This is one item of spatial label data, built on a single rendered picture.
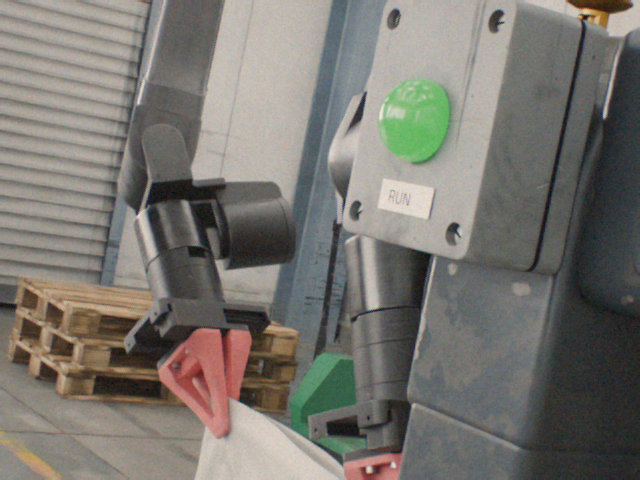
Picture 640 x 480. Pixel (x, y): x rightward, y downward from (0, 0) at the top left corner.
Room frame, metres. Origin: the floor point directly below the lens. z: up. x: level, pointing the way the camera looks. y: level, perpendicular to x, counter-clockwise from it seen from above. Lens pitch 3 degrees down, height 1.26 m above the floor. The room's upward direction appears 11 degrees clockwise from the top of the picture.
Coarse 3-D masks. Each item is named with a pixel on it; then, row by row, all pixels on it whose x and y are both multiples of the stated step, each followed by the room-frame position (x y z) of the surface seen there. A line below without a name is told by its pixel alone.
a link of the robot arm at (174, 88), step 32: (192, 0) 1.18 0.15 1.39; (224, 0) 1.21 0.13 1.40; (160, 32) 1.15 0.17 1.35; (192, 32) 1.16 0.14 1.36; (160, 64) 1.13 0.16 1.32; (192, 64) 1.14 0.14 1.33; (160, 96) 1.10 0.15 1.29; (192, 96) 1.11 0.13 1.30; (192, 128) 1.09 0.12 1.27; (128, 160) 1.07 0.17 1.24; (192, 160) 1.08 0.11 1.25; (128, 192) 1.10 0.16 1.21
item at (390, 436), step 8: (392, 416) 0.70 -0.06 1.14; (400, 416) 0.70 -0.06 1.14; (408, 416) 0.70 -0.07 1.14; (384, 424) 0.70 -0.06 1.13; (392, 424) 0.70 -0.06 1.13; (400, 424) 0.70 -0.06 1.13; (360, 432) 0.71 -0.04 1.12; (368, 432) 0.71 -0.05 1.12; (376, 432) 0.70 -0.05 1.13; (384, 432) 0.70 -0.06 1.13; (392, 432) 0.69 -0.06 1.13; (400, 432) 0.70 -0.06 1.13; (368, 440) 0.70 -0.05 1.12; (376, 440) 0.70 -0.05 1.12; (384, 440) 0.70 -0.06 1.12; (392, 440) 0.69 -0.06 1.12; (400, 440) 0.70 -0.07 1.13; (368, 448) 0.70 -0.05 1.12; (376, 448) 0.70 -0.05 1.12; (384, 448) 0.70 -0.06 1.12; (392, 448) 0.70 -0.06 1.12; (400, 448) 0.71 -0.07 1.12
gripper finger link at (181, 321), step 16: (176, 304) 0.98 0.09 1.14; (176, 320) 0.97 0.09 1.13; (192, 320) 0.97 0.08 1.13; (208, 320) 0.98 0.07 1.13; (224, 320) 0.99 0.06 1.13; (176, 336) 0.98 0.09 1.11; (224, 336) 1.00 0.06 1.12; (240, 336) 0.99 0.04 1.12; (224, 352) 0.99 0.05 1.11; (240, 352) 0.99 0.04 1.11; (224, 368) 1.02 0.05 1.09; (240, 368) 0.98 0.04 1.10; (240, 384) 0.98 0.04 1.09; (208, 400) 1.00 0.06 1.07
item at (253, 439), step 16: (240, 416) 0.96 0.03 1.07; (256, 416) 0.93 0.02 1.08; (208, 432) 0.98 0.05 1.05; (240, 432) 0.95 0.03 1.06; (256, 432) 0.93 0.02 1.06; (272, 432) 0.90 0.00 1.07; (288, 432) 0.91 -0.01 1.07; (208, 448) 0.98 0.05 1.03; (224, 448) 0.97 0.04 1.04; (240, 448) 0.95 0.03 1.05; (256, 448) 0.93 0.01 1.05; (272, 448) 0.90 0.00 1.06; (288, 448) 0.87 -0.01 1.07; (304, 448) 0.89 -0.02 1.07; (320, 448) 0.86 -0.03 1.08; (208, 464) 0.98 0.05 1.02; (224, 464) 0.96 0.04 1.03; (240, 464) 0.94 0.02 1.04; (256, 464) 0.92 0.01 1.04; (272, 464) 0.89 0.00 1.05; (288, 464) 0.86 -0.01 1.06; (304, 464) 0.83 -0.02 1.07; (320, 464) 0.86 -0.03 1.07; (336, 464) 0.84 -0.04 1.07
